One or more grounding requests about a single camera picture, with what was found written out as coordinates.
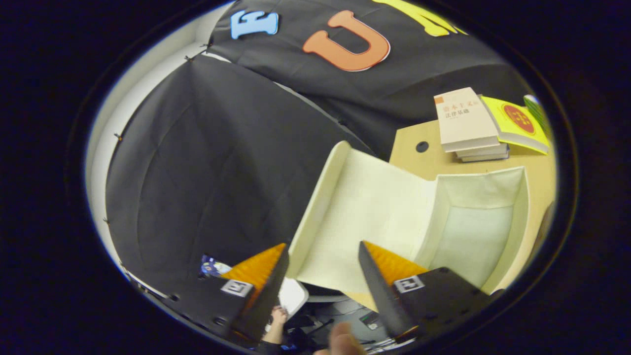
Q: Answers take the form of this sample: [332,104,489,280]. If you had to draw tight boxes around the cream fabric storage box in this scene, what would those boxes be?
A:
[287,141,530,312]

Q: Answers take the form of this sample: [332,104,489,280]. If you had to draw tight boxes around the blue white printed papers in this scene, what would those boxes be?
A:
[200,254,231,278]

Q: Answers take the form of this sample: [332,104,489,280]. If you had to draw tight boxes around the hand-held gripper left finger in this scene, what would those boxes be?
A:
[163,243,290,346]

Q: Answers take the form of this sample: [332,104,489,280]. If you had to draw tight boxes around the white paperback book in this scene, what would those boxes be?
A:
[455,143,508,159]

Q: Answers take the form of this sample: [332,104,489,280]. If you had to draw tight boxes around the watermelon slice plush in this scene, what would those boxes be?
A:
[523,95,549,136]

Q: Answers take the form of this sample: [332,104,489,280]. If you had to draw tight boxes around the blue cover book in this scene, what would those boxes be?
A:
[460,152,510,164]

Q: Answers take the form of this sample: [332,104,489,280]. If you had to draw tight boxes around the yellow book red circle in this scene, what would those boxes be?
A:
[481,95,550,155]

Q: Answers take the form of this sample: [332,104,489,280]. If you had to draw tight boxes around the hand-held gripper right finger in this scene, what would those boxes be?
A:
[358,241,506,344]

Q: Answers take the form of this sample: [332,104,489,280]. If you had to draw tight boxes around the beige cover book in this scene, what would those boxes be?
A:
[434,87,500,153]

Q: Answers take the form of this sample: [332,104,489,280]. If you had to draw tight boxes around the white plastic seat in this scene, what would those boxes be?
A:
[277,277,310,319]

